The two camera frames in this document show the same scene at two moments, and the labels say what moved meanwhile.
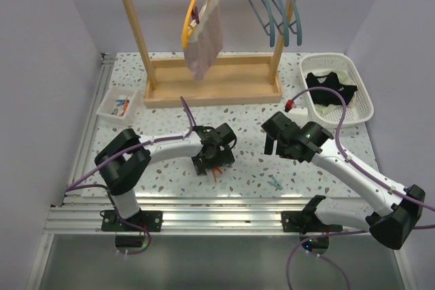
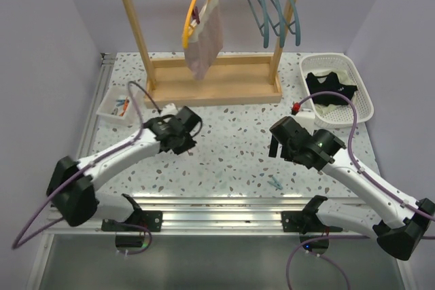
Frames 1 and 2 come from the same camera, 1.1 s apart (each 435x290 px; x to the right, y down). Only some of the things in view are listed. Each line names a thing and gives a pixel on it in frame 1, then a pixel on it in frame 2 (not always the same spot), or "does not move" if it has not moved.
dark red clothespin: (195, 15) does not move
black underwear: (327, 97) does not move
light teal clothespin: (276, 184) does not move
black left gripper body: (218, 159) -> (187, 143)
